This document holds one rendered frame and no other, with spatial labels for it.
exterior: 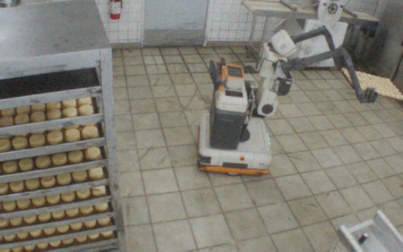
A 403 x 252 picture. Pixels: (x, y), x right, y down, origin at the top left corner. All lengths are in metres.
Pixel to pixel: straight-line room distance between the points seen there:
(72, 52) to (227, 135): 2.12
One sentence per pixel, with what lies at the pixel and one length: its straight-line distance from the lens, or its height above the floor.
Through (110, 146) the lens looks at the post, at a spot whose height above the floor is 1.51.
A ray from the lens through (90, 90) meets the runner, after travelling 0.92.
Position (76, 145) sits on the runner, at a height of 1.50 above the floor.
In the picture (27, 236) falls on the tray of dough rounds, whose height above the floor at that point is 1.04.
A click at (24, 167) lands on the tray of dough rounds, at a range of 1.12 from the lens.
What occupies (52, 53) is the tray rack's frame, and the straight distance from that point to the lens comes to 0.84.
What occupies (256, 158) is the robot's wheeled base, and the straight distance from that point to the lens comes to 2.94.
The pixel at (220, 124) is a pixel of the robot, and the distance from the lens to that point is 2.72.
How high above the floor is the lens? 2.16
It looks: 35 degrees down
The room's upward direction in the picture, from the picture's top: 8 degrees clockwise
